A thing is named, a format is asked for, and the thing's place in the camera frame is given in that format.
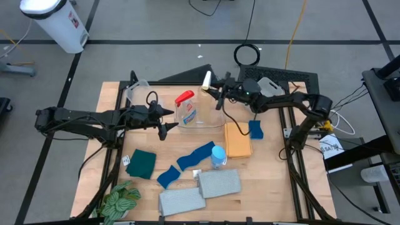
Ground large clear plastic bin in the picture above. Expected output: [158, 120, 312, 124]
[174, 89, 226, 134]

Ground grey waffle-weave towel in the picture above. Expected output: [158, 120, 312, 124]
[158, 187, 207, 217]
[197, 169, 242, 199]

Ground grey plastic bin with handle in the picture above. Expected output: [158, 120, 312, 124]
[256, 77, 285, 98]

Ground black perforated floor mat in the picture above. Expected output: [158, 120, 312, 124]
[237, 64, 320, 101]

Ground black triangular floor panel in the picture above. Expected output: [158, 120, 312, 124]
[159, 64, 219, 83]

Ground green striped leaf plant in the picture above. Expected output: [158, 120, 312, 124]
[93, 180, 142, 225]

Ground long blue cloth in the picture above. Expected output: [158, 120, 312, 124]
[192, 141, 216, 162]

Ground dark green cloth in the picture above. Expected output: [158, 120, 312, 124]
[126, 149, 157, 180]

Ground blue wavy sponge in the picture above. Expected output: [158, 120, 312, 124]
[248, 119, 264, 140]
[156, 164, 182, 189]
[176, 152, 201, 172]

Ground white cable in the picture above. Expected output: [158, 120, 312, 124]
[329, 109, 356, 136]

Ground black aluminium table frame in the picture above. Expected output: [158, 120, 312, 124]
[74, 70, 337, 225]

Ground orange folded cloth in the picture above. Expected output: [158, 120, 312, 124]
[224, 121, 253, 159]

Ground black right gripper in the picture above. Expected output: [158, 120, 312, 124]
[205, 72, 262, 110]

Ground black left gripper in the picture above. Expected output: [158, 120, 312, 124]
[124, 104, 180, 141]

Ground blue-capped clear bottle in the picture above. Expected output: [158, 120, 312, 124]
[211, 145, 228, 169]

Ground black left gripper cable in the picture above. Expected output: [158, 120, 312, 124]
[146, 91, 159, 109]

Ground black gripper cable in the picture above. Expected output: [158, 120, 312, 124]
[222, 104, 258, 136]
[146, 91, 159, 109]

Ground white paper sign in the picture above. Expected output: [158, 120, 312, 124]
[318, 134, 344, 160]

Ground yellow cable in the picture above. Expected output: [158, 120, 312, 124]
[284, 0, 309, 70]

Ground white pedal trash can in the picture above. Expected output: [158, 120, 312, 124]
[19, 0, 90, 54]

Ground small frosted plastic bin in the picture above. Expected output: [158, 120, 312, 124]
[124, 79, 163, 109]

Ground black side desk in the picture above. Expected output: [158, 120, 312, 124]
[362, 54, 400, 148]

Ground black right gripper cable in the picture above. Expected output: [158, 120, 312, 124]
[222, 104, 258, 136]

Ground Windex spray bottle red trigger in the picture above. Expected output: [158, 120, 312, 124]
[174, 89, 198, 126]

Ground grey stand foot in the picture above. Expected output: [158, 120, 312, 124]
[0, 61, 37, 78]

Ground black coiled floor cable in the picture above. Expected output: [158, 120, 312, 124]
[233, 0, 261, 67]

